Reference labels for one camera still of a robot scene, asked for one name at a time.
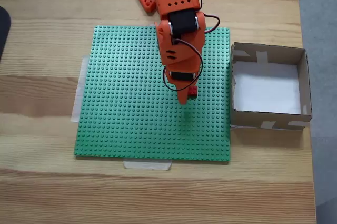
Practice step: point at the white paper sheet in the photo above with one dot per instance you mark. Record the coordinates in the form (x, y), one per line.
(268, 89)

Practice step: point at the red lego block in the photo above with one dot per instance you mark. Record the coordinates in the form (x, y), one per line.
(193, 92)

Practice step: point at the medium masking tape strip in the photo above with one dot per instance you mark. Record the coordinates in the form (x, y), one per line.
(147, 165)

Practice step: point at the cardboard box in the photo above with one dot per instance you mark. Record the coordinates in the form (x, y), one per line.
(250, 118)

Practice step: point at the black rounded object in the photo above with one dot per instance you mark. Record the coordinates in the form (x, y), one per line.
(4, 31)

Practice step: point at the green lego baseplate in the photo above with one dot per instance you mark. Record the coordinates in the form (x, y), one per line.
(118, 116)

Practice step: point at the wide masking tape strip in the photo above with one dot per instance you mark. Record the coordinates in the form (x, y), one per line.
(79, 97)

